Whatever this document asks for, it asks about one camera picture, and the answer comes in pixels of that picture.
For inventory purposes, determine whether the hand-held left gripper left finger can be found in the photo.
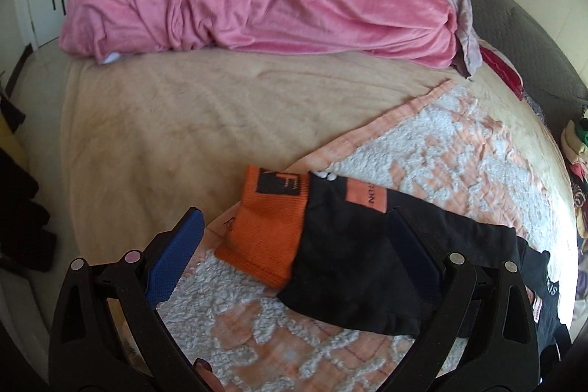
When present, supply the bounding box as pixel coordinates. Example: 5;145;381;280
48;207;219;392

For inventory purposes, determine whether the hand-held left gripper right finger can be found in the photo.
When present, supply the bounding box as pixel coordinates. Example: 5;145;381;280
386;208;540;392

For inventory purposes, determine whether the black sock white print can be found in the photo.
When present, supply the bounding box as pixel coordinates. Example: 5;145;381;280
390;189;569;334

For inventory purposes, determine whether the orange and black sock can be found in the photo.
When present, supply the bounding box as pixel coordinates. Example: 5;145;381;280
214;165;442;338

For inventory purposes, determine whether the dark clothes heap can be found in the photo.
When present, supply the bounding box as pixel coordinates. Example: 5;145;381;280
0;91;58;274

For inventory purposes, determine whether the pile of folded clothes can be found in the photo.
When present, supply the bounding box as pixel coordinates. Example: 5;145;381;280
559;106;588;246

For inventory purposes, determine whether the orange and white patterned blanket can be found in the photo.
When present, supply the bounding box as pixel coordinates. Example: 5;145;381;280
154;80;580;392

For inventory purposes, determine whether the blue patterned cloth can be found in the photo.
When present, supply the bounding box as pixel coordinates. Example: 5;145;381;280
526;96;549;122

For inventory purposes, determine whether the red velvet cloth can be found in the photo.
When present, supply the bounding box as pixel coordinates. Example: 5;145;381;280
478;45;527;101

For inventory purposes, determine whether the light pink crumpled cloth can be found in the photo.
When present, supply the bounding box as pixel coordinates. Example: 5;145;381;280
435;0;484;79

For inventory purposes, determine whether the grey quilted pillow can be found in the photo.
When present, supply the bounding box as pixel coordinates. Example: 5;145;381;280
429;0;588;99

